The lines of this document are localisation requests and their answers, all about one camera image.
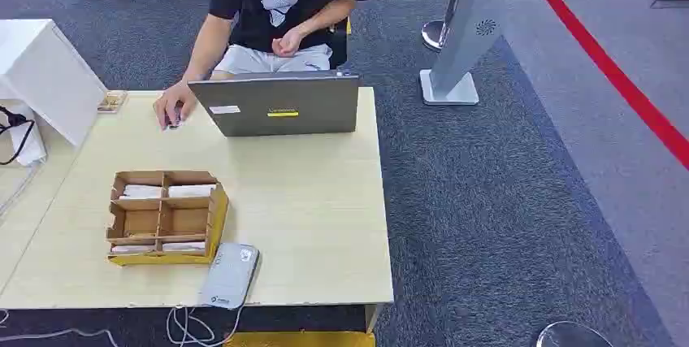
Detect person's left hand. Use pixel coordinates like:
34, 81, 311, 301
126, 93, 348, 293
271, 27, 306, 59

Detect person's right hand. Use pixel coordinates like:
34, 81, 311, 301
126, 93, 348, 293
153, 80, 199, 132

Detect dark computer mouse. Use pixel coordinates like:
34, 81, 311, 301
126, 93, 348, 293
164, 107, 184, 132

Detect person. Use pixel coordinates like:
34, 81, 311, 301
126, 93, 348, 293
208, 0, 375, 76

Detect black chair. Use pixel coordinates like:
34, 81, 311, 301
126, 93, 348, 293
327, 15, 353, 71

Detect grey laptop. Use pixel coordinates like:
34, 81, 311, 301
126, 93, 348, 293
187, 71, 361, 138

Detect white card stack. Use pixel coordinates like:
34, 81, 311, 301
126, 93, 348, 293
110, 245, 157, 256
161, 241, 207, 254
119, 184, 164, 201
167, 183, 218, 199

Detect wooden compartment card box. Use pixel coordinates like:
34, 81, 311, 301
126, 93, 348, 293
105, 170, 230, 267

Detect white cabinet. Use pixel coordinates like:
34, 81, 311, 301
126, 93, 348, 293
0, 18, 109, 148

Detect white cloth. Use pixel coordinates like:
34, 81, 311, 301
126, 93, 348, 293
6, 101, 49, 168

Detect grey kiosk stand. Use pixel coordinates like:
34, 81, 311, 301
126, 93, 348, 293
418, 0, 508, 107

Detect grey card reader device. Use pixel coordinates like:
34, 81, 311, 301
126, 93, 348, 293
197, 242, 261, 312

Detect yellow box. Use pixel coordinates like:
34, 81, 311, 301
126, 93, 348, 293
223, 331, 377, 347

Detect red floor tape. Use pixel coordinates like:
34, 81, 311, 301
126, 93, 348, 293
513, 0, 689, 171

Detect chrome round base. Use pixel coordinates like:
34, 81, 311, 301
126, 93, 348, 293
535, 320, 615, 347

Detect chrome stanchion post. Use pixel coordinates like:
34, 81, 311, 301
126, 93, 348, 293
420, 0, 468, 52

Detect black cable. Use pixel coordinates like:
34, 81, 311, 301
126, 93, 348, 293
0, 106, 37, 167

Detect white cable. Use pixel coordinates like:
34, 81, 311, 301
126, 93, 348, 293
0, 309, 120, 347
165, 304, 245, 347

